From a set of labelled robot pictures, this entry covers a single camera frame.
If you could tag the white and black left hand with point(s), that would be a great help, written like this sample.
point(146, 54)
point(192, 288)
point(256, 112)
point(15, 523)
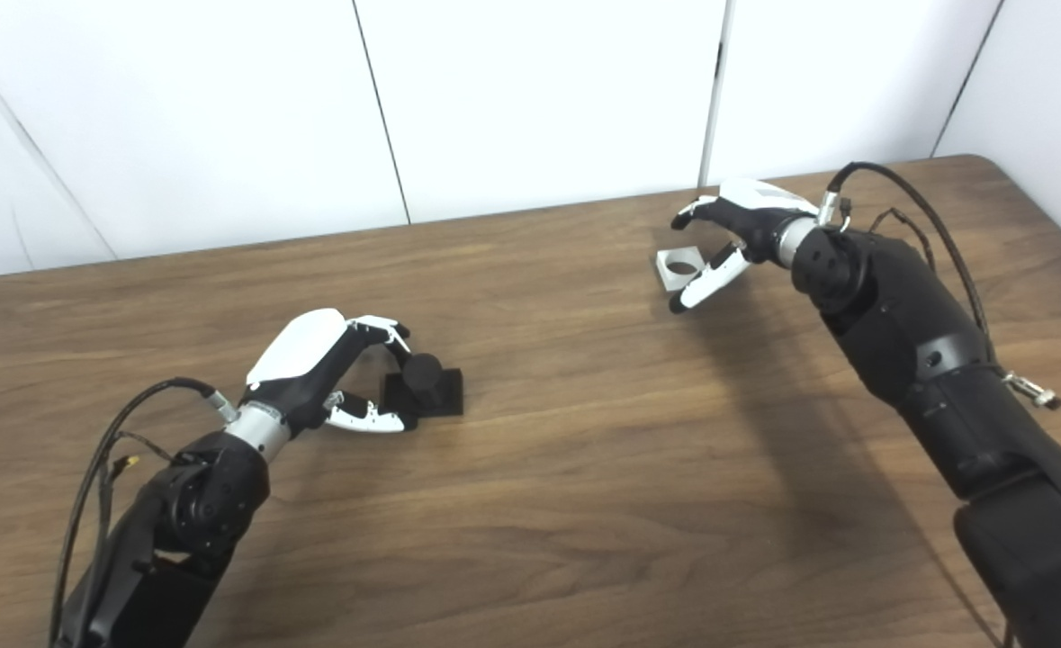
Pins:
point(301, 351)

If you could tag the white square piece with hole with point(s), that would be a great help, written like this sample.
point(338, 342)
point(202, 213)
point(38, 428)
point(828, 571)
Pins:
point(674, 274)

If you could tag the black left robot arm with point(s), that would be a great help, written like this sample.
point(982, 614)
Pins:
point(197, 513)

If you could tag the white and black right hand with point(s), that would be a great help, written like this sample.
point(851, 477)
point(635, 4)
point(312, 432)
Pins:
point(759, 216)

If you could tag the black peg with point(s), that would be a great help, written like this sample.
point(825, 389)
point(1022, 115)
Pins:
point(436, 387)

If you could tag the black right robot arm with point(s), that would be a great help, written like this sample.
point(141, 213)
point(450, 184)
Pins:
point(944, 360)

